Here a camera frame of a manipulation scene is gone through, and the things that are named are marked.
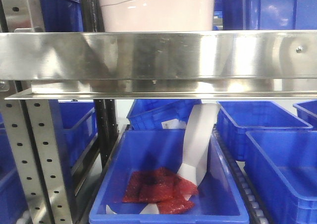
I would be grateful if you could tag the white plastic storage bin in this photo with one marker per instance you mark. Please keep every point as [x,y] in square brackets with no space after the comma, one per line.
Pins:
[157,15]

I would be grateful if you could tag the blue bin rear centre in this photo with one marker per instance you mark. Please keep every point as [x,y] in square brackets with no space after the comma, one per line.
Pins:
[149,114]

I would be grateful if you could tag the blue bin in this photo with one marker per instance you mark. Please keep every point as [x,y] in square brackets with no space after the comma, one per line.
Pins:
[269,14]
[236,117]
[75,127]
[307,111]
[62,15]
[282,167]
[149,114]
[218,200]

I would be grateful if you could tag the blue bin rear right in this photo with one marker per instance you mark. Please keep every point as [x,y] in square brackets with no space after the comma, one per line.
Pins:
[236,117]

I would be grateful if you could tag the blue bin left lower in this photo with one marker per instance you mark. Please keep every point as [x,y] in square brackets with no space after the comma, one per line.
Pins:
[75,127]

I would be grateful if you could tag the blue bin front centre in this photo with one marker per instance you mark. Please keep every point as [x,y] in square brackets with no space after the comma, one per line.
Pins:
[218,200]

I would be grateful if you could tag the blue bin upper right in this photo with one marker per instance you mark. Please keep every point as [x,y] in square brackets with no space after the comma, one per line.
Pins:
[269,14]

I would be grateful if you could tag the perforated steel shelf upright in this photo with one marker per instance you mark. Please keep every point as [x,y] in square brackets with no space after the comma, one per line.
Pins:
[36,138]

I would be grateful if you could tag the blue bin upper left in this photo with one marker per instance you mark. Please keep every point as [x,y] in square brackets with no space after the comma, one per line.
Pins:
[62,15]

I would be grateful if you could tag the blue bin front right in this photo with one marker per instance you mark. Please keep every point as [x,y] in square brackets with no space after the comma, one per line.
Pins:
[282,167]

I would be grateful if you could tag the blue bin far right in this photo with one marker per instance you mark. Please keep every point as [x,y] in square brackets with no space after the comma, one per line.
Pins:
[307,111]

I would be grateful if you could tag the white foam sheet strip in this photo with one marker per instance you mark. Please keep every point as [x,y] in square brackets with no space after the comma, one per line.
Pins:
[195,147]

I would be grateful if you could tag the black roller conveyor track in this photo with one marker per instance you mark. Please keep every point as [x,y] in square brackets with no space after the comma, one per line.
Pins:
[256,210]

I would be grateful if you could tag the steel shelf front rail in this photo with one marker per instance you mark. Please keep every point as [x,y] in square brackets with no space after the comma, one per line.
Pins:
[205,65]

